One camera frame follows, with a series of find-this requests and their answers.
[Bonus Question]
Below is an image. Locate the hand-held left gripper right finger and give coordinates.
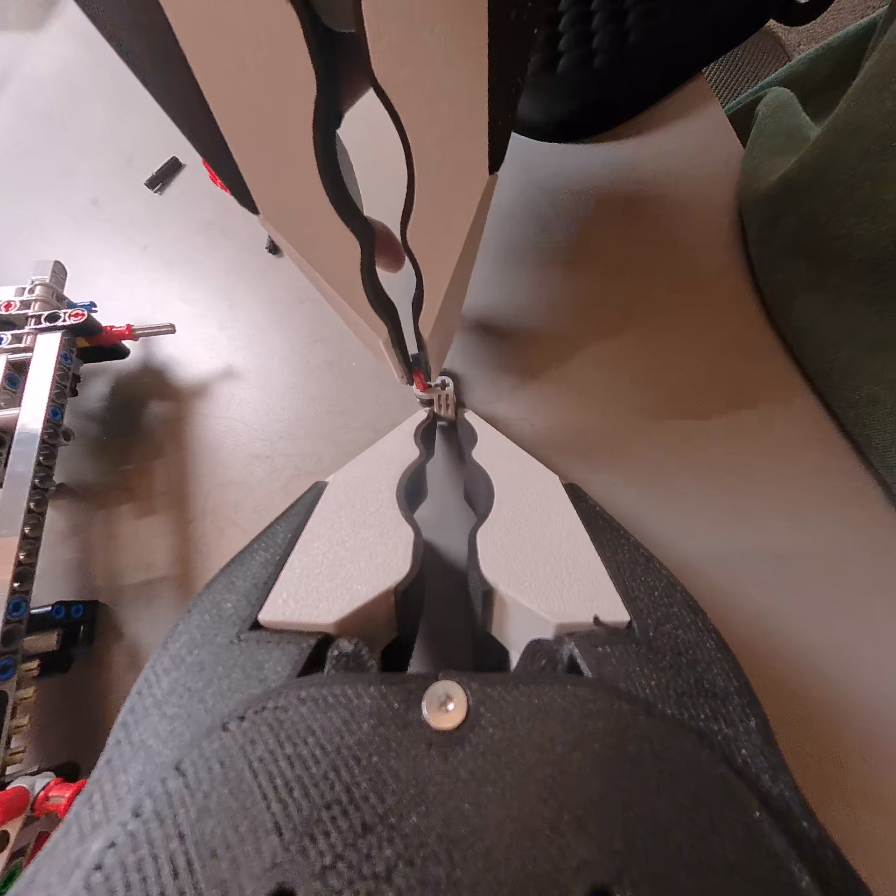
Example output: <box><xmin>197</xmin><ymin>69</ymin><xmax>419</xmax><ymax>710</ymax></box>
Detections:
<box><xmin>456</xmin><ymin>409</ymin><xmax>633</xmax><ymax>667</ymax></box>

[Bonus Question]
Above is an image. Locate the toy car chassis model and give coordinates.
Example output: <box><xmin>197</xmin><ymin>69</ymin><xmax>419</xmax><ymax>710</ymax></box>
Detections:
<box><xmin>0</xmin><ymin>259</ymin><xmax>176</xmax><ymax>876</ymax></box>

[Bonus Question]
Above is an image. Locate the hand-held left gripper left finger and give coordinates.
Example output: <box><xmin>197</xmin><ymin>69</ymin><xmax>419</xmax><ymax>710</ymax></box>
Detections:
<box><xmin>255</xmin><ymin>409</ymin><xmax>434</xmax><ymax>669</ymax></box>

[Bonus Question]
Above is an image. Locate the person's right hand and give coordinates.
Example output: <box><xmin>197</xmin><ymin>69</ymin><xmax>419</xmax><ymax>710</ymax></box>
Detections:
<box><xmin>367</xmin><ymin>217</ymin><xmax>408</xmax><ymax>275</ymax></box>

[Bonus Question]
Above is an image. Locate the grey toy connector red pin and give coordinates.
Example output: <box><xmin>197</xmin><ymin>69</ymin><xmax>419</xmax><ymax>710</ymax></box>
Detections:
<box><xmin>413</xmin><ymin>371</ymin><xmax>459</xmax><ymax>422</ymax></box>

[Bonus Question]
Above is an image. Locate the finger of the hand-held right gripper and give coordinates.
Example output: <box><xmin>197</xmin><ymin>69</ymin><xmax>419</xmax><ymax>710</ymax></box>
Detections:
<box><xmin>358</xmin><ymin>0</ymin><xmax>499</xmax><ymax>373</ymax></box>
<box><xmin>157</xmin><ymin>0</ymin><xmax>414</xmax><ymax>386</ymax></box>

